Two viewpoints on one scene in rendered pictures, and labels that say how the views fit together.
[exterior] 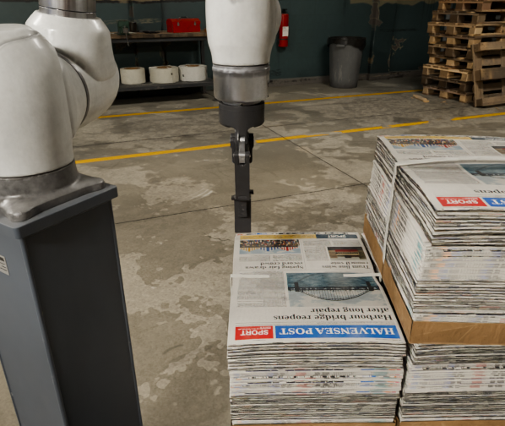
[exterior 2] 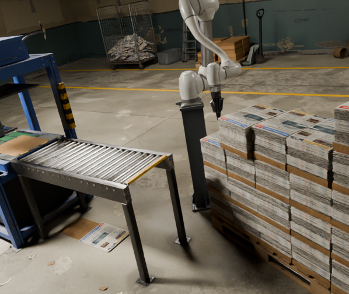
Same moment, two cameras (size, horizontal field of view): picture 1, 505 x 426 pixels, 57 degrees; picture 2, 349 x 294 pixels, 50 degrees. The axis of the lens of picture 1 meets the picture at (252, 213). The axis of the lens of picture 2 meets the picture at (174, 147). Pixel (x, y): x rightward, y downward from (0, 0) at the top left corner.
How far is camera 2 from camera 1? 2.48 m
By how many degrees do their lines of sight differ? 55
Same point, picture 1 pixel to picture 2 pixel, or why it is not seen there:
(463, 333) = (227, 147)
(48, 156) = (189, 97)
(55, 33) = (201, 70)
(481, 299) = (229, 140)
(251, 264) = not seen: hidden behind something
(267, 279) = not seen: hidden behind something
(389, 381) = (222, 157)
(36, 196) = (186, 104)
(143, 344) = not seen: hidden behind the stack
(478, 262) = (226, 131)
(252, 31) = (210, 79)
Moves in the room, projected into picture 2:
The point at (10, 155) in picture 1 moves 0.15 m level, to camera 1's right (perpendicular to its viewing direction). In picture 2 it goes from (182, 95) to (193, 98)
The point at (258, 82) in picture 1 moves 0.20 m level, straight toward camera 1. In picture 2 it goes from (213, 88) to (191, 95)
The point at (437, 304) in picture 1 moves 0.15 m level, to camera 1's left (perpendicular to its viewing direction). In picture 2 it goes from (223, 139) to (210, 135)
